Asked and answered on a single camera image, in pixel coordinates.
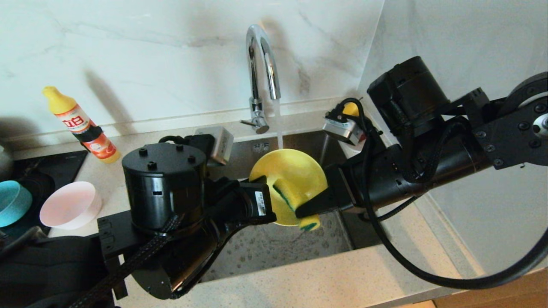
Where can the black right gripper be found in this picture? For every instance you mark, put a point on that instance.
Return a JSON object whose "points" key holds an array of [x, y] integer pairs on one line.
{"points": [[346, 188]]}

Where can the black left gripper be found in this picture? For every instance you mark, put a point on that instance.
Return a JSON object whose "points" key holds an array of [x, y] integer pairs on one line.
{"points": [[257, 203]]}

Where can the yellow green sponge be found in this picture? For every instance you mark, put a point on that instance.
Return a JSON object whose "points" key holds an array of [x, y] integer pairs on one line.
{"points": [[310, 223]]}

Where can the yellow plastic bowl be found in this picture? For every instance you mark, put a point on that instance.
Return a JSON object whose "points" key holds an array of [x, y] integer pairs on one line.
{"points": [[295, 171]]}

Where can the orange dish soap bottle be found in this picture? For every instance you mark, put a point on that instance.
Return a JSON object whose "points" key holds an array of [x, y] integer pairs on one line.
{"points": [[79, 124]]}

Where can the pink plastic bowl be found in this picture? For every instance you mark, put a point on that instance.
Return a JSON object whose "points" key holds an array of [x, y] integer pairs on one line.
{"points": [[70, 205]]}

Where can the blue plastic bowl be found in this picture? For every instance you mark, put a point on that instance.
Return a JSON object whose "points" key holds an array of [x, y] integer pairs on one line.
{"points": [[13, 203]]}

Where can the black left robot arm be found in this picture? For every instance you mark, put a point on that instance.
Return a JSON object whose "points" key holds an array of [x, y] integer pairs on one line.
{"points": [[162, 192]]}

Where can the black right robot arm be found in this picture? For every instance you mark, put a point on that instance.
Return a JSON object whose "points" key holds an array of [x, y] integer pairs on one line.
{"points": [[428, 149]]}

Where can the stainless steel sink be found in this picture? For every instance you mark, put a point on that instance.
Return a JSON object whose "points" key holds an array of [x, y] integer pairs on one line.
{"points": [[278, 248]]}

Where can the running tap water stream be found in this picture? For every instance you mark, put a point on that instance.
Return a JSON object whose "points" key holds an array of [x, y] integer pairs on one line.
{"points": [[279, 124]]}

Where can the chrome gooseneck faucet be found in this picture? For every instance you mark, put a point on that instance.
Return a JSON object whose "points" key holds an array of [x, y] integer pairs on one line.
{"points": [[255, 85]]}

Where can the yellow pear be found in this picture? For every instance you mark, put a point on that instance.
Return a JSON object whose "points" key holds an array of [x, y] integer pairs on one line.
{"points": [[352, 109]]}

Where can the black glass cooktop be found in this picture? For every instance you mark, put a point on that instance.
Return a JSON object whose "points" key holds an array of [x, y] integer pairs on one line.
{"points": [[55, 167]]}

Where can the black round pan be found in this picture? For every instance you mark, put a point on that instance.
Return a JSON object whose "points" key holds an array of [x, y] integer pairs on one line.
{"points": [[40, 192]]}

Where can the metal kettle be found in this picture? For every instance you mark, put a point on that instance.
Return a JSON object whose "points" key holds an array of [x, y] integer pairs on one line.
{"points": [[4, 164]]}

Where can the left wrist camera unit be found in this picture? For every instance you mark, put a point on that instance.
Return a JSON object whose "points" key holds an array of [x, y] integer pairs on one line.
{"points": [[220, 143]]}

